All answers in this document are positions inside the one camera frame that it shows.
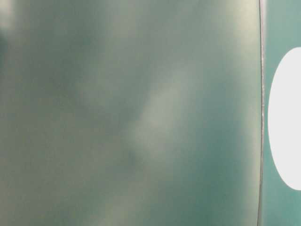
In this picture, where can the white round bowl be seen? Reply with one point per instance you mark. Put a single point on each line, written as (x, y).
(284, 118)

